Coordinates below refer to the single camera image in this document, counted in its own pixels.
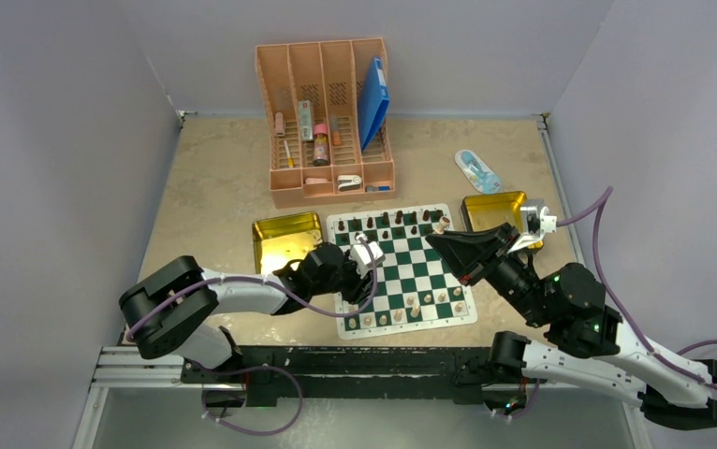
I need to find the brown bottle pink cap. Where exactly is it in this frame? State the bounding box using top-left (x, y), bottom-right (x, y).
top-left (313, 123), bottom-right (330, 167)

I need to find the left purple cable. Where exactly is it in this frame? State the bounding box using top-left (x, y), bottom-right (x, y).
top-left (124, 235), bottom-right (379, 343)

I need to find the right gold tin tray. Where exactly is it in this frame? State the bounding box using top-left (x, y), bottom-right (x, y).
top-left (461, 191), bottom-right (550, 236)

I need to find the gold tin tray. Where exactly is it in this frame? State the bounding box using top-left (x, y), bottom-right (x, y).
top-left (251, 211), bottom-right (323, 274)
top-left (461, 191), bottom-right (550, 236)

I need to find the blue folder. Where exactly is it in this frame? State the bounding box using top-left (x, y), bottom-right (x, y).
top-left (357, 56), bottom-right (390, 152)

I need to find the green white chess board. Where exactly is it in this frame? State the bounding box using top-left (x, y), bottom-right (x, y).
top-left (326, 203), bottom-right (477, 340)

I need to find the purple cable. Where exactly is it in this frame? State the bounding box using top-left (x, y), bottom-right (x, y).
top-left (555, 185), bottom-right (717, 403)
top-left (124, 235), bottom-right (379, 343)

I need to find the blue white packaged item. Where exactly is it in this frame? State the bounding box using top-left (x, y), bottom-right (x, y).
top-left (454, 149), bottom-right (502, 195)

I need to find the white green box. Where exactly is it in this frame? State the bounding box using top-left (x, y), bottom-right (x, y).
top-left (298, 99), bottom-right (315, 142)

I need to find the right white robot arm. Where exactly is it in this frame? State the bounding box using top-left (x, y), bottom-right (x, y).
top-left (426, 224), bottom-right (717, 431)

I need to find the white stapler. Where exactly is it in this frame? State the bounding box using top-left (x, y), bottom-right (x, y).
top-left (336, 175), bottom-right (363, 192)

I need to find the left gold tin tray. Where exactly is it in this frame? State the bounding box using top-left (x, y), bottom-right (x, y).
top-left (251, 211), bottom-right (323, 274)

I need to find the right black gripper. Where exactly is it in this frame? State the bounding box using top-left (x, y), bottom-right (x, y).
top-left (424, 222), bottom-right (549, 327)

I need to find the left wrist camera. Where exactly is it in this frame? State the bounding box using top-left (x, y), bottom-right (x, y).
top-left (348, 232), bottom-right (386, 276)

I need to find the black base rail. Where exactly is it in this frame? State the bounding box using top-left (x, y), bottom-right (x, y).
top-left (178, 343), bottom-right (549, 411)

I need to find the pink desk organizer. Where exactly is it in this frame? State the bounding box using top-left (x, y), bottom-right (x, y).
top-left (255, 37), bottom-right (397, 209)

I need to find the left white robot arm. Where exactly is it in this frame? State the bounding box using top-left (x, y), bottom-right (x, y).
top-left (118, 235), bottom-right (385, 383)

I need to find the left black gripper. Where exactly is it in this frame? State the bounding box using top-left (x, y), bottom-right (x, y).
top-left (310, 248), bottom-right (377, 304)

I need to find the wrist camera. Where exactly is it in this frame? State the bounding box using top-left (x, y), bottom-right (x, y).
top-left (348, 232), bottom-right (386, 276)
top-left (508, 198), bottom-right (557, 253)

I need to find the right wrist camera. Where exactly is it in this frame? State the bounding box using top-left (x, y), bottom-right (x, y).
top-left (508, 198), bottom-right (557, 253)

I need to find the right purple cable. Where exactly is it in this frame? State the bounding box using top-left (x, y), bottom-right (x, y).
top-left (555, 185), bottom-right (717, 403)

